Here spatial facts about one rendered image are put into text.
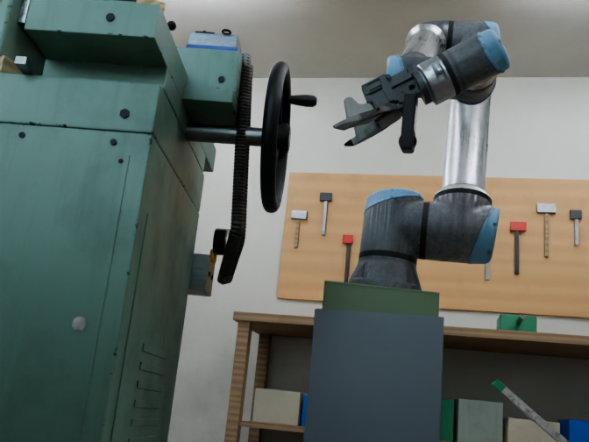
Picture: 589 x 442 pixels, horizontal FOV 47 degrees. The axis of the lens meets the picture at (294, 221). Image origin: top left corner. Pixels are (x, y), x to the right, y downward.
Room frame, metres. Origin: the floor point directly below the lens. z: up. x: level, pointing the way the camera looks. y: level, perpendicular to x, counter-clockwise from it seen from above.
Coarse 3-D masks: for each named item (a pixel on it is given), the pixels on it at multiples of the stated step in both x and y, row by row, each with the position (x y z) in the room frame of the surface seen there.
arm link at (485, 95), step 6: (492, 84) 1.27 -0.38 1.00; (468, 90) 1.28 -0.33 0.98; (474, 90) 1.27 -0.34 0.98; (480, 90) 1.27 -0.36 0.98; (486, 90) 1.29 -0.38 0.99; (492, 90) 1.33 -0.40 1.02; (456, 96) 1.33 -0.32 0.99; (462, 96) 1.32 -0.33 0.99; (468, 96) 1.32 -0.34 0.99; (474, 96) 1.31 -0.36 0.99; (480, 96) 1.32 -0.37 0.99; (486, 96) 1.34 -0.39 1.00; (462, 102) 1.37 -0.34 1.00; (468, 102) 1.35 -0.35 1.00; (474, 102) 1.35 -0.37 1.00; (480, 102) 1.35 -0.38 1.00
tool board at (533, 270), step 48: (288, 192) 4.52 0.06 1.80; (336, 192) 4.45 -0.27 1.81; (432, 192) 4.32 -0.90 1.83; (528, 192) 4.19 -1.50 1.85; (576, 192) 4.12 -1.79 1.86; (288, 240) 4.52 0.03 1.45; (336, 240) 4.45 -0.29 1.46; (528, 240) 4.19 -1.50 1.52; (576, 240) 4.11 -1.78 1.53; (288, 288) 4.51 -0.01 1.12; (432, 288) 4.31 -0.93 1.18; (480, 288) 4.25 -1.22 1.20; (528, 288) 4.19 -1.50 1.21; (576, 288) 4.13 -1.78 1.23
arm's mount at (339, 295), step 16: (336, 288) 1.62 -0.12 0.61; (352, 288) 1.62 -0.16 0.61; (368, 288) 1.61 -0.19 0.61; (384, 288) 1.60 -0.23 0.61; (336, 304) 1.62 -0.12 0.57; (352, 304) 1.61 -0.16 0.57; (368, 304) 1.61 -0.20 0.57; (384, 304) 1.60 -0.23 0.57; (400, 304) 1.59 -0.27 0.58; (416, 304) 1.58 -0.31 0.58; (432, 304) 1.58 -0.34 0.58
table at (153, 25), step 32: (32, 0) 0.95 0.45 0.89; (64, 0) 0.95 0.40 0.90; (32, 32) 0.96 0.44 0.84; (64, 32) 0.95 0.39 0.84; (96, 32) 0.95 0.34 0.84; (128, 32) 0.94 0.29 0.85; (160, 32) 0.97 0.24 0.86; (128, 64) 1.04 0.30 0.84; (160, 64) 1.02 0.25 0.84; (192, 96) 1.15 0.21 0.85; (224, 96) 1.14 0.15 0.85
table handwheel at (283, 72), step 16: (272, 80) 1.08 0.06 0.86; (288, 80) 1.21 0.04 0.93; (272, 96) 1.07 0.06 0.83; (272, 112) 1.07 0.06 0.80; (288, 112) 1.30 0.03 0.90; (192, 128) 1.21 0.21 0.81; (208, 128) 1.21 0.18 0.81; (224, 128) 1.21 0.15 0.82; (256, 128) 1.21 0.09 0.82; (272, 128) 1.08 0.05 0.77; (288, 128) 1.19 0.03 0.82; (256, 144) 1.22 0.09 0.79; (272, 144) 1.09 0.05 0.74; (288, 144) 1.21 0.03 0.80; (272, 160) 1.11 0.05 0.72; (272, 176) 1.13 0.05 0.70; (272, 192) 1.16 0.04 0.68; (272, 208) 1.21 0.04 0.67
